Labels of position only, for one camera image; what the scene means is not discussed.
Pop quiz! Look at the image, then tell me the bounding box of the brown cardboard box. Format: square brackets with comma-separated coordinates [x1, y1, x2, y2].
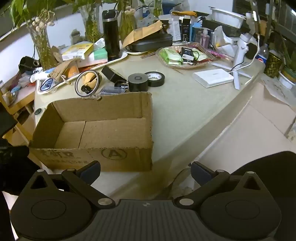
[29, 91, 154, 172]

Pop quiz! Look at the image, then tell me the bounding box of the brown drawstring pouch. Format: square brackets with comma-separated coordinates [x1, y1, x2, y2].
[50, 58, 78, 82]

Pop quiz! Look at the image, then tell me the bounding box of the round woven plate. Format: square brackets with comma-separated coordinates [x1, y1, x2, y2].
[155, 45, 214, 69]

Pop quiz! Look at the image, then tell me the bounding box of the black flat box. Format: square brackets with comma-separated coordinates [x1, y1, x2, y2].
[202, 19, 241, 35]

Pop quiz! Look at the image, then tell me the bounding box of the blue label soda bottle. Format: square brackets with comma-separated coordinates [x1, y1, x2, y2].
[257, 45, 270, 64]

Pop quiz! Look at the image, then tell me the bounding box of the brown paper envelope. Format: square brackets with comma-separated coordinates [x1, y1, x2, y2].
[122, 20, 165, 48]

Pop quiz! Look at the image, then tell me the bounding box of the small glass vase with stems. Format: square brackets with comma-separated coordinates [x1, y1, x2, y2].
[153, 0, 163, 18]

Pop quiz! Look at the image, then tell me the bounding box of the white plastic bag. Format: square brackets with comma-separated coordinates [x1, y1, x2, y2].
[213, 25, 237, 58]

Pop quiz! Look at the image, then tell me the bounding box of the pink soap pump bottle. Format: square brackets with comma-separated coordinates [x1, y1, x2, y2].
[199, 28, 210, 48]

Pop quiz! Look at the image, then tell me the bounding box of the cardboard sheet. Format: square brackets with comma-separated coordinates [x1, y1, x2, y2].
[245, 81, 296, 139]

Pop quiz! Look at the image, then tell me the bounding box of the rainbow ribbon cable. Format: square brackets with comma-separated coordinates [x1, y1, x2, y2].
[141, 42, 214, 61]

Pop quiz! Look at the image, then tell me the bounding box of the white paper sheet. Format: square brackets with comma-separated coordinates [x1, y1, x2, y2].
[261, 74, 296, 107]

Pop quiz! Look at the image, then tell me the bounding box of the wooden side table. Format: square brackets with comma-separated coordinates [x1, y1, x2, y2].
[0, 70, 37, 149]

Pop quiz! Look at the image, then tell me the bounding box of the black product carton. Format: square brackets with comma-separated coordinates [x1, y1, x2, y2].
[181, 17, 191, 42]

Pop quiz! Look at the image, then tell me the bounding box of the blue product carton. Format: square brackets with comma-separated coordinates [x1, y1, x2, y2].
[191, 22, 204, 43]

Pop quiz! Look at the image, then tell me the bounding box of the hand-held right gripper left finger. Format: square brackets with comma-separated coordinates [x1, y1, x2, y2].
[22, 161, 116, 210]

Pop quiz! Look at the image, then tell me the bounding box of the clear plastic case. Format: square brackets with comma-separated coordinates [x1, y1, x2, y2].
[100, 86, 126, 95]

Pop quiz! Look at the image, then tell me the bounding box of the white flat box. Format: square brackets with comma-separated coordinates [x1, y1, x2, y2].
[77, 57, 108, 69]

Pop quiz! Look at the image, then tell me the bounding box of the yellow white carton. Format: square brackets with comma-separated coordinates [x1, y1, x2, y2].
[61, 42, 94, 61]

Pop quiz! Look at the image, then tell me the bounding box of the small black tripod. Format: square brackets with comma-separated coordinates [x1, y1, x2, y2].
[159, 20, 171, 34]

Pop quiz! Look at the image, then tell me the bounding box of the black thermos bottle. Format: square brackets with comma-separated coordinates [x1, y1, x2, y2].
[102, 10, 121, 58]

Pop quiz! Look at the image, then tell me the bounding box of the white gimbal tripod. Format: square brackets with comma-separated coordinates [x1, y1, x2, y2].
[211, 11, 262, 90]

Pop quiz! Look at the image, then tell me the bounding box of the white jar with orange label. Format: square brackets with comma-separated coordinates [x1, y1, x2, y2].
[65, 65, 79, 78]

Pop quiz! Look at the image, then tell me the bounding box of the wide glass vase with bamboo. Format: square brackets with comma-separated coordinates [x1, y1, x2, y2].
[73, 0, 103, 43]

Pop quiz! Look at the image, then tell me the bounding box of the gold patterned can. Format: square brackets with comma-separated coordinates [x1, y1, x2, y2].
[264, 50, 284, 78]

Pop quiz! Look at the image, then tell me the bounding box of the green tissue pack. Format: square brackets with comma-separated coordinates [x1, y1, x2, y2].
[89, 50, 109, 63]

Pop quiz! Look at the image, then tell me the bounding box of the yellow black timer relay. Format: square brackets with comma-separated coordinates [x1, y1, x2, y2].
[101, 66, 127, 83]

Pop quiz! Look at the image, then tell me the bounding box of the white power bank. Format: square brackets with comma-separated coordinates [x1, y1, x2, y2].
[192, 69, 234, 88]

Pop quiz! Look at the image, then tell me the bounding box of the black printed small box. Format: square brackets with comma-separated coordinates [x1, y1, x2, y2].
[181, 47, 194, 59]

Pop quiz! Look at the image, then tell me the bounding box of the white cup with plant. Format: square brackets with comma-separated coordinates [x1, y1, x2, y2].
[279, 46, 296, 90]

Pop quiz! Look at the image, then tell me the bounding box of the white charging cable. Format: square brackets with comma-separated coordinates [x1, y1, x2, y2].
[228, 32, 260, 75]

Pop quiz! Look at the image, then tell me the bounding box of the black camera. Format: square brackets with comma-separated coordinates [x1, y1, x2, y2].
[18, 56, 40, 72]

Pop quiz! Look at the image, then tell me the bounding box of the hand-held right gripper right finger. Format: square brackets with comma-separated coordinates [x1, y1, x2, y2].
[176, 161, 270, 208]

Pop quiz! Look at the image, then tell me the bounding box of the black electrical tape roll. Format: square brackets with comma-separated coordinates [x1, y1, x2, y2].
[144, 72, 165, 87]

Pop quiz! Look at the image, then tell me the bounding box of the clear plastic bag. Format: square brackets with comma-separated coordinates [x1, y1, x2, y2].
[136, 13, 162, 28]

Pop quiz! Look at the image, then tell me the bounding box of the black zip case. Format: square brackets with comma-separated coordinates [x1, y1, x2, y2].
[128, 33, 173, 52]

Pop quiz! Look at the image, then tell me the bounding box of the yellow cloth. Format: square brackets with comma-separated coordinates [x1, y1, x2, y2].
[171, 10, 198, 18]

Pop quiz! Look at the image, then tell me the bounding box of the tall glass vase with bamboo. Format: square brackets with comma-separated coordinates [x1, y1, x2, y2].
[7, 0, 58, 70]

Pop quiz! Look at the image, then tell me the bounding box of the pink packaging strip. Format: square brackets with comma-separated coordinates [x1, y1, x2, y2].
[209, 51, 233, 59]

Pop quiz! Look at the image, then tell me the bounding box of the white product carton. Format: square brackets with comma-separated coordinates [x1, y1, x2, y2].
[171, 16, 183, 42]

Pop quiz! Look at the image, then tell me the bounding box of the white plastic food container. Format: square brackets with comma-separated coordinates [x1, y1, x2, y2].
[209, 7, 247, 29]

